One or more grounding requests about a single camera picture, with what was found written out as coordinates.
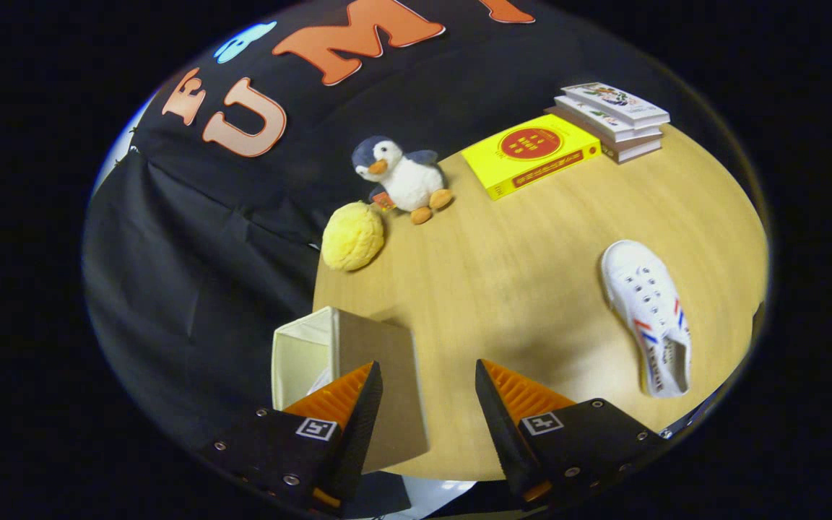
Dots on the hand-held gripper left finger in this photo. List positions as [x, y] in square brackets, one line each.
[358, 426]

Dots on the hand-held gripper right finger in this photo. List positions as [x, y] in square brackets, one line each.
[499, 426]

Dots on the brown fabric storage box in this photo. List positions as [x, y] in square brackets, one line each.
[394, 375]

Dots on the yellow fuzzy plush ball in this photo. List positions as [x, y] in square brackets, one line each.
[352, 237]

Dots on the penguin plush toy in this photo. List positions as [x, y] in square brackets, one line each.
[409, 180]

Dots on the yellow book red circle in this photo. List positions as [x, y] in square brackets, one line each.
[528, 155]

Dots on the white paperback book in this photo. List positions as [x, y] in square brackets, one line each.
[614, 124]

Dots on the white floral cover book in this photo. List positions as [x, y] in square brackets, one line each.
[618, 101]

